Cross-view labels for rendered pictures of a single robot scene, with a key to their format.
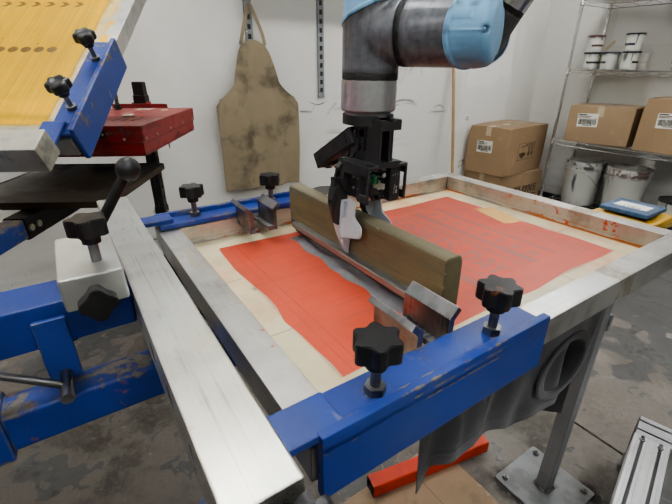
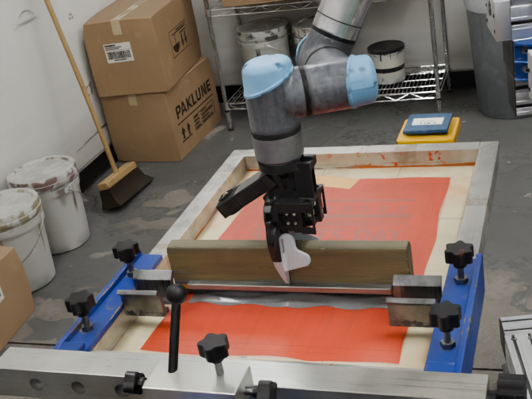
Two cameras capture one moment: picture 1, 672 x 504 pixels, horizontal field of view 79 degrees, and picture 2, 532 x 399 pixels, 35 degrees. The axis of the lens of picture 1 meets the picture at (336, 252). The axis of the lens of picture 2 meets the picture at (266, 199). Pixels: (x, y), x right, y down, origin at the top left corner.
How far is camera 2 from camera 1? 0.88 m
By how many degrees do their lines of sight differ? 31
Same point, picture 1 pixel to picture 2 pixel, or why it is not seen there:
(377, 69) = (294, 126)
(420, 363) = not seen: hidden behind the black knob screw
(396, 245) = (351, 255)
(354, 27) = (270, 101)
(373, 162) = (307, 196)
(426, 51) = (334, 105)
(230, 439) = (443, 386)
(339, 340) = (364, 347)
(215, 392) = (404, 381)
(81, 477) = not seen: outside the picture
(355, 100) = (282, 154)
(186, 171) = not seen: outside the picture
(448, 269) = (408, 254)
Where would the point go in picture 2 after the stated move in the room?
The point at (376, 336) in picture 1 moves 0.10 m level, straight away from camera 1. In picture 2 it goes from (444, 309) to (395, 281)
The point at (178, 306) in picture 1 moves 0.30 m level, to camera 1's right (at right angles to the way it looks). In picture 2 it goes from (298, 370) to (454, 269)
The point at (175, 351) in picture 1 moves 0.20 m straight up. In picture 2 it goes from (349, 384) to (327, 241)
